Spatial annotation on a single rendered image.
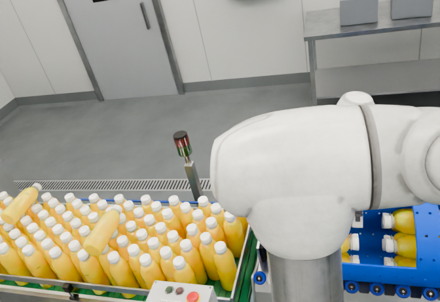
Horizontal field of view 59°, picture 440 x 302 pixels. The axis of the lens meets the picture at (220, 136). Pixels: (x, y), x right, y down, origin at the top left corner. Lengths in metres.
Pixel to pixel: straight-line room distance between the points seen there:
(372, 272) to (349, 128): 0.85
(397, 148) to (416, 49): 4.14
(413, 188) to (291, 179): 0.13
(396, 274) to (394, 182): 0.82
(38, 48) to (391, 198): 5.39
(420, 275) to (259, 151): 0.90
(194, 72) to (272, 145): 4.37
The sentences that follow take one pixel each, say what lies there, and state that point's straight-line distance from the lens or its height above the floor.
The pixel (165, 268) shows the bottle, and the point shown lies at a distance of 1.42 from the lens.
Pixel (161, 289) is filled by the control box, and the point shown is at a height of 1.10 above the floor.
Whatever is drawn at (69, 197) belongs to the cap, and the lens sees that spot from 1.84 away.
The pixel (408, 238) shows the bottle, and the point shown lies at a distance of 1.29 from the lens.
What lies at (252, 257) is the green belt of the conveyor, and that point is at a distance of 1.57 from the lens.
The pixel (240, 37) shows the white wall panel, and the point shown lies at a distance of 4.49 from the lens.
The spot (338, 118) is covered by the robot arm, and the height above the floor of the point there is 1.85.
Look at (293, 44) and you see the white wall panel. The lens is 4.45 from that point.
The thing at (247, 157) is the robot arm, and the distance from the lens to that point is 0.45.
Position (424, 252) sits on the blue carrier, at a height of 1.17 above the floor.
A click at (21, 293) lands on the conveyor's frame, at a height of 0.90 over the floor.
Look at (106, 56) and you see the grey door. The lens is 5.12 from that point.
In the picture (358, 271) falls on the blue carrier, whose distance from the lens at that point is 1.26.
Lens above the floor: 2.10
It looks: 32 degrees down
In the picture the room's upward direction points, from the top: 13 degrees counter-clockwise
